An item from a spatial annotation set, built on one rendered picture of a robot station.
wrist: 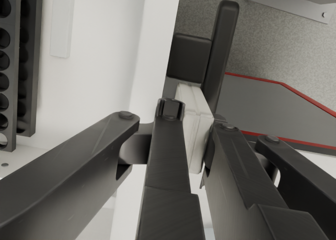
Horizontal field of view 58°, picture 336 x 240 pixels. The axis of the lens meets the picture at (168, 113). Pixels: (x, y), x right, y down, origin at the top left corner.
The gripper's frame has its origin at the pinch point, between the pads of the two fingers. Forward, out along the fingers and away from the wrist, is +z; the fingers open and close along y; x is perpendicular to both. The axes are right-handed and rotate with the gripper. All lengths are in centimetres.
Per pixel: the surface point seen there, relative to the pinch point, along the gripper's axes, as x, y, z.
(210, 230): -19.4, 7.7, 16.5
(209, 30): 4, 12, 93
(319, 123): -8.0, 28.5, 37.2
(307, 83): -8, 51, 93
